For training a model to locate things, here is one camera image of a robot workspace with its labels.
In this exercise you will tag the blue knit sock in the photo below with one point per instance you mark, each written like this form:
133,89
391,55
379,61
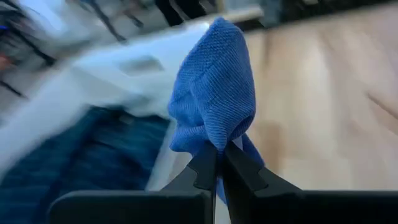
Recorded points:
214,93

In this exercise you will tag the white perforated plastic basket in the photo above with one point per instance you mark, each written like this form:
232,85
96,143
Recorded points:
102,81

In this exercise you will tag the navy dotted garment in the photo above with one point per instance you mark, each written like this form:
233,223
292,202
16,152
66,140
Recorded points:
93,161

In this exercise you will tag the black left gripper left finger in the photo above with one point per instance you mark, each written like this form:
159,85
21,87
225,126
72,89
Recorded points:
174,205

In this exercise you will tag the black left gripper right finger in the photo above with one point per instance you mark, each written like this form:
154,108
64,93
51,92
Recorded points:
273,205

